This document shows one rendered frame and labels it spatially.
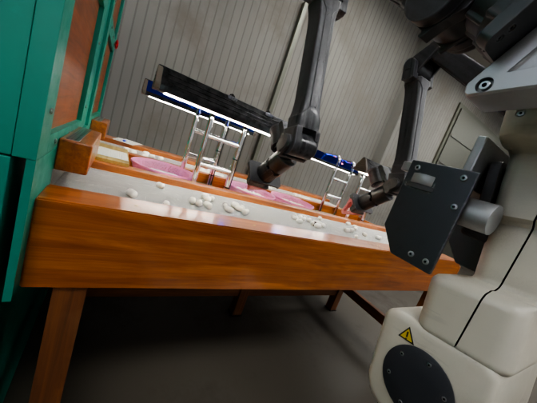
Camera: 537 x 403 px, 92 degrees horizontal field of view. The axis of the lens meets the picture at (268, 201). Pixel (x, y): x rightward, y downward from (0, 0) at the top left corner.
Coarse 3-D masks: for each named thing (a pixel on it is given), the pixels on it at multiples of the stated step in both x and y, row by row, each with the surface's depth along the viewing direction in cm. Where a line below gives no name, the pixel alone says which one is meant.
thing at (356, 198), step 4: (368, 192) 92; (352, 196) 93; (356, 196) 95; (360, 196) 94; (364, 196) 92; (368, 196) 90; (352, 200) 93; (356, 200) 94; (360, 200) 93; (364, 200) 91; (368, 200) 90; (356, 204) 93; (360, 204) 93; (364, 204) 92; (368, 204) 91; (372, 204) 90; (376, 204) 91; (352, 208) 92; (356, 208) 92; (360, 208) 93; (364, 208) 93; (368, 208) 92; (364, 212) 95; (368, 212) 95
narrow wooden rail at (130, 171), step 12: (96, 168) 84; (108, 168) 86; (120, 168) 88; (132, 168) 91; (156, 180) 94; (168, 180) 96; (180, 180) 100; (204, 192) 104; (216, 192) 107; (228, 192) 109; (264, 204) 120; (276, 204) 123; (288, 204) 133; (312, 216) 137; (324, 216) 141; (336, 216) 150; (372, 228) 165; (384, 228) 172
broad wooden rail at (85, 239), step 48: (48, 192) 50; (48, 240) 49; (96, 240) 53; (144, 240) 57; (192, 240) 63; (240, 240) 69; (288, 240) 77; (336, 240) 93; (144, 288) 61; (192, 288) 67; (240, 288) 74; (288, 288) 84; (336, 288) 96; (384, 288) 113
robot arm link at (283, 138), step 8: (272, 128) 69; (280, 128) 67; (272, 136) 68; (280, 136) 65; (288, 136) 58; (272, 144) 67; (280, 144) 60; (288, 144) 58; (280, 152) 60; (296, 160) 64; (304, 160) 64
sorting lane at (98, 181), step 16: (64, 176) 68; (80, 176) 72; (96, 176) 77; (112, 176) 83; (128, 176) 89; (96, 192) 65; (112, 192) 69; (144, 192) 78; (160, 192) 84; (176, 192) 91; (192, 192) 98; (192, 208) 79; (224, 208) 92; (256, 208) 109; (272, 208) 122; (288, 224) 102; (304, 224) 112; (336, 224) 139; (368, 240) 127; (384, 240) 142
